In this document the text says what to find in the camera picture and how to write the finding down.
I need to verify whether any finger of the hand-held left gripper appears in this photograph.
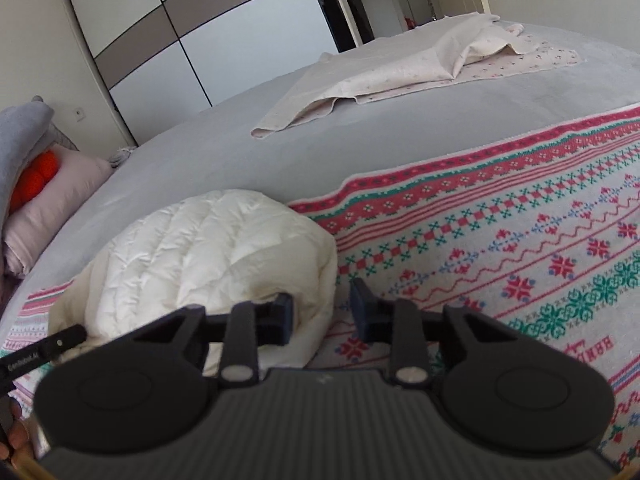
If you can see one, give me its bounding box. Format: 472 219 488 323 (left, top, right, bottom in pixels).
42 324 89 361

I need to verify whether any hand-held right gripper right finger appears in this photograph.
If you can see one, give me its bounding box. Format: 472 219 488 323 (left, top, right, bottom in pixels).
349 278 512 388

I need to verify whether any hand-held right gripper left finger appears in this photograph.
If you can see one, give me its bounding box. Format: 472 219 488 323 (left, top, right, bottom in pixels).
131 292 296 390

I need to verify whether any white puffer jacket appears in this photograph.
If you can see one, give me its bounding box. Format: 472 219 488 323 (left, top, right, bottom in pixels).
47 189 339 379

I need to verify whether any person's left hand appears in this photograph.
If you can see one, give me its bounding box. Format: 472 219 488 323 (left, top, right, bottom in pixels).
0 400 32 463

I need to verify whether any pink pillow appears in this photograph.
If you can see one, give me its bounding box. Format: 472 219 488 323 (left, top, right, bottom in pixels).
2 147 116 276

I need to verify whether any red green patterned blanket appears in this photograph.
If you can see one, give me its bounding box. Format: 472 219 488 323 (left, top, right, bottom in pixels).
0 102 640 473

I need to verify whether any orange plush item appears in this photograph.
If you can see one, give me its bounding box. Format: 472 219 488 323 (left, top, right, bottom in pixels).
9 152 62 211

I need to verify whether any grey bed sheet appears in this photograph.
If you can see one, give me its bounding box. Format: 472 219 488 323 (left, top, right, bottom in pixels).
0 10 640 361

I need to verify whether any grey pillow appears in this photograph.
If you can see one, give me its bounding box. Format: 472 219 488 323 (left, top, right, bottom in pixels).
0 97 57 217

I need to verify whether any cream floral cloth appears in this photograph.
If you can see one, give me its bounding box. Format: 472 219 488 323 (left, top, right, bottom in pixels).
250 12 586 140

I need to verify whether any white grey sliding wardrobe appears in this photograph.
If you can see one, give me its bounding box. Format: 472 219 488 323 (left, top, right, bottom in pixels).
60 0 376 147

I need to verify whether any cluttered background shelf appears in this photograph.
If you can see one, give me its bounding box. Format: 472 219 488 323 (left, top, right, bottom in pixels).
395 0 439 31

